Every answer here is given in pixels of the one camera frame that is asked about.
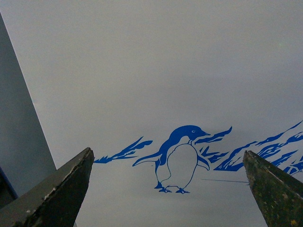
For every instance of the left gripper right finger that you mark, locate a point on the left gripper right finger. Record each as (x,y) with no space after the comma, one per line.
(278,195)

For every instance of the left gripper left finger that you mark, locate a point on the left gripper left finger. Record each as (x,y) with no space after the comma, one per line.
(56,201)

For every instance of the white chest freezer blue rim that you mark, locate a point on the white chest freezer blue rim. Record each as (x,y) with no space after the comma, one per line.
(105,73)

